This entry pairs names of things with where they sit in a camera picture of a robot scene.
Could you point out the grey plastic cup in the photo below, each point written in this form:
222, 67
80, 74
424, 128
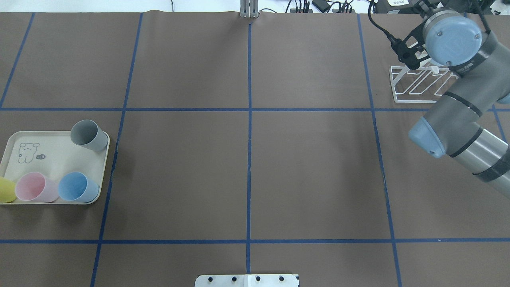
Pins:
87, 134

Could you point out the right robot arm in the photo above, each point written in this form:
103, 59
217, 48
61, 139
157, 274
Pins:
451, 126

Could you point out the medium blue plastic cup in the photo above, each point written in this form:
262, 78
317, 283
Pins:
77, 187

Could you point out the pink plastic cup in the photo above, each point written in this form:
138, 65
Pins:
36, 187

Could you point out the yellow plastic cup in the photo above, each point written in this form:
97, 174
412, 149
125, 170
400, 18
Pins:
7, 190

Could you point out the brown table mat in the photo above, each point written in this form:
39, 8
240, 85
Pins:
238, 146

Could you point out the cream serving tray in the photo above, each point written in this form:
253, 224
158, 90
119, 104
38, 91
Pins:
53, 154

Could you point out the aluminium frame post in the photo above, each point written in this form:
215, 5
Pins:
249, 9

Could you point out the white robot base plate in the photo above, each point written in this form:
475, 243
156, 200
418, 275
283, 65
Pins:
248, 280

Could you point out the white wire cup rack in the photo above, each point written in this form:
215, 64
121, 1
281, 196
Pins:
422, 86

